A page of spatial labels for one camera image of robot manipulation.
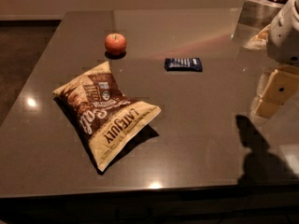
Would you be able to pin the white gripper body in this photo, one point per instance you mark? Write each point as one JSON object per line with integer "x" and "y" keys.
{"x": 284, "y": 36}

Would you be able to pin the red apple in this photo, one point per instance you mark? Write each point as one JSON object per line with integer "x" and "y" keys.
{"x": 115, "y": 44}

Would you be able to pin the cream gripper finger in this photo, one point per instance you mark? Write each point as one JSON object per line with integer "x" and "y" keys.
{"x": 275, "y": 88}

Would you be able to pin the brown chip bag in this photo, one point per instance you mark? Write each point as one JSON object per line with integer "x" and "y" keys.
{"x": 104, "y": 115}

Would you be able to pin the blue rxbar blueberry bar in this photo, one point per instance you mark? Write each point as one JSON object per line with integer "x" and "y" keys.
{"x": 183, "y": 64}

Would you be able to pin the steel box stand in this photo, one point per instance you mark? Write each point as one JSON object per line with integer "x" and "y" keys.
{"x": 258, "y": 13}

